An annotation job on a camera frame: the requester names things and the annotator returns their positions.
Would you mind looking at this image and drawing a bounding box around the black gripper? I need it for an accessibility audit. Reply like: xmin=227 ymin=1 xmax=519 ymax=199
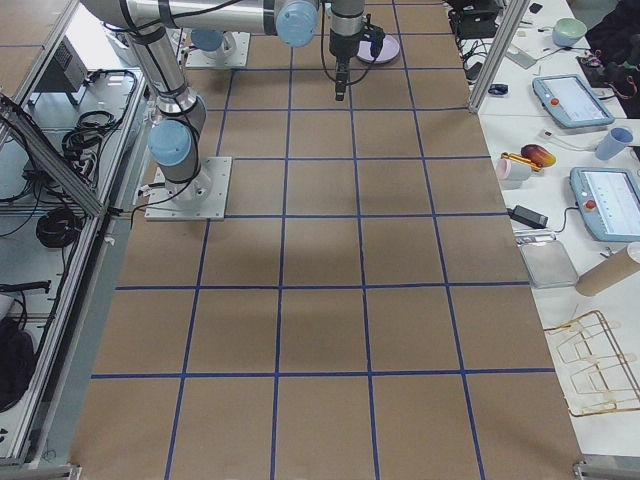
xmin=329 ymin=14 xmax=385 ymax=102

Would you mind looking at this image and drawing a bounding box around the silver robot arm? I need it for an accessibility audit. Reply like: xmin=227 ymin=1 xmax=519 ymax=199
xmin=258 ymin=1 xmax=385 ymax=101
xmin=83 ymin=1 xmax=319 ymax=204

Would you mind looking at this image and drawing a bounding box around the lavender plate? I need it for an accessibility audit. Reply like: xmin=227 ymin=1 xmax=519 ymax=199
xmin=357 ymin=35 xmax=400 ymax=65

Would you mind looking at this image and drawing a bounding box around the light blue plastic cup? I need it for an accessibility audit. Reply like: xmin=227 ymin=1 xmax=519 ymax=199
xmin=595 ymin=127 xmax=633 ymax=161

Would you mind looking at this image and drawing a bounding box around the pink mug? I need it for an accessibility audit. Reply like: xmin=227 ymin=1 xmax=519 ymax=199
xmin=495 ymin=158 xmax=532 ymax=182

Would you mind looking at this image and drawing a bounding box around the green bowl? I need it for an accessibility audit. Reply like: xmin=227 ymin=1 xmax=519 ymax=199
xmin=552 ymin=18 xmax=587 ymax=47

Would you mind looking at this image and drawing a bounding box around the upper blue teach pendant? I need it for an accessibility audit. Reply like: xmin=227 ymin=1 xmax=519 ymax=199
xmin=531 ymin=74 xmax=615 ymax=129

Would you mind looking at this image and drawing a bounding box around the blue teach pendant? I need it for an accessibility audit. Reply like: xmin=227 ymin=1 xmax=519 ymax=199
xmin=531 ymin=74 xmax=615 ymax=129
xmin=569 ymin=167 xmax=639 ymax=242

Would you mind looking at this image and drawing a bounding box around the black power adapter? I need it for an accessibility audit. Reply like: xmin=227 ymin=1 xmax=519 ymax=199
xmin=507 ymin=205 xmax=548 ymax=229

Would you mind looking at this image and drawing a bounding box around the grey control box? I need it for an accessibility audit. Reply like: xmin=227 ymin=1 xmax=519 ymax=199
xmin=34 ymin=36 xmax=88 ymax=106

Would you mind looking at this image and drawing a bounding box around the lower blue teach pendant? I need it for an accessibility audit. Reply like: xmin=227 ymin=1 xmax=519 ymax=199
xmin=569 ymin=167 xmax=639 ymax=242

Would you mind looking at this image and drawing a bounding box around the cardboard tube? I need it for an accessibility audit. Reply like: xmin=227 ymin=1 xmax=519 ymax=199
xmin=575 ymin=242 xmax=639 ymax=296

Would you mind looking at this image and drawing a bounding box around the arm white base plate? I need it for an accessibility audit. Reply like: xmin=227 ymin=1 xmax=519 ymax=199
xmin=185 ymin=32 xmax=251 ymax=70
xmin=144 ymin=157 xmax=232 ymax=221

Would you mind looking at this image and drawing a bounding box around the aluminium frame post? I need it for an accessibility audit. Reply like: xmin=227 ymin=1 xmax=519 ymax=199
xmin=468 ymin=0 xmax=529 ymax=113

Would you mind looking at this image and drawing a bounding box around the coiled black cable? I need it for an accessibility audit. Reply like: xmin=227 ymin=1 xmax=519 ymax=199
xmin=36 ymin=207 xmax=81 ymax=250

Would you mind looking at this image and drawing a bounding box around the gold wire rack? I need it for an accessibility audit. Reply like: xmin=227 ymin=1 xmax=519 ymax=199
xmin=544 ymin=310 xmax=639 ymax=418

